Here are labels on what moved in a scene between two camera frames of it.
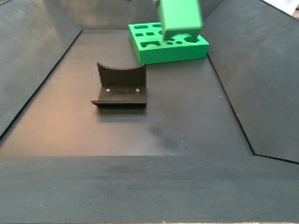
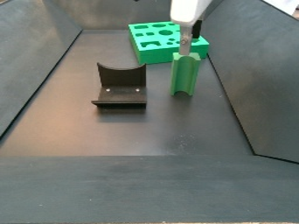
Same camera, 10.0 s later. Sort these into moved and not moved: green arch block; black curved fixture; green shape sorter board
Moved: green arch block
Not moved: black curved fixture; green shape sorter board
